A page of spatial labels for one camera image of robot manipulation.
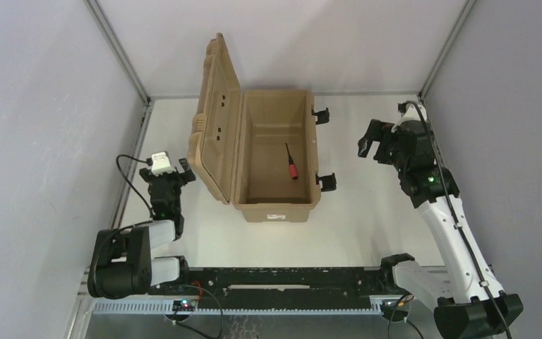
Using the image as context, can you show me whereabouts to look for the red handled screwdriver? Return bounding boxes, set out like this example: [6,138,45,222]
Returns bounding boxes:
[285,143,299,180]

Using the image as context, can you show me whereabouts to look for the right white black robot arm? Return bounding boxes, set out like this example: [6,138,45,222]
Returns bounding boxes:
[358,119,524,338]

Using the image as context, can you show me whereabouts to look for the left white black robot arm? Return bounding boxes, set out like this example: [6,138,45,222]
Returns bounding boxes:
[88,153,195,299]

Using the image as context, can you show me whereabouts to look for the tan plastic bin with lid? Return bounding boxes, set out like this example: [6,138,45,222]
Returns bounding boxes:
[188,33,337,222]

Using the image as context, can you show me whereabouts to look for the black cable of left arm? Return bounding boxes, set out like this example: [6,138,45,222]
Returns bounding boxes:
[115,154,156,220]

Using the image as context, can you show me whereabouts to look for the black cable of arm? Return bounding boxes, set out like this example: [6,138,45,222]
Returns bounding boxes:
[404,100,515,339]
[115,154,156,220]

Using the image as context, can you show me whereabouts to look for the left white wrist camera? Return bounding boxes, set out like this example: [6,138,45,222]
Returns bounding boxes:
[150,151,176,176]

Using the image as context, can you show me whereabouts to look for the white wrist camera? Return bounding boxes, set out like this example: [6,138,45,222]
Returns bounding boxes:
[150,151,176,176]
[391,100,428,133]

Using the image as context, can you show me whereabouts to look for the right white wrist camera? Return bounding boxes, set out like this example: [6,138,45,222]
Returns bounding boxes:
[391,100,428,133]

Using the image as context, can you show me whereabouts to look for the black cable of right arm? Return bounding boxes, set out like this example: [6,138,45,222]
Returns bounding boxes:
[404,100,515,339]

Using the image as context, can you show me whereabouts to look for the black mounting rail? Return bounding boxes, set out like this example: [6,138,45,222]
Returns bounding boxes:
[148,267,397,308]

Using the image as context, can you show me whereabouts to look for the grey cable duct strip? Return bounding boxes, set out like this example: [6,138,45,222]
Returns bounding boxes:
[92,296,396,316]

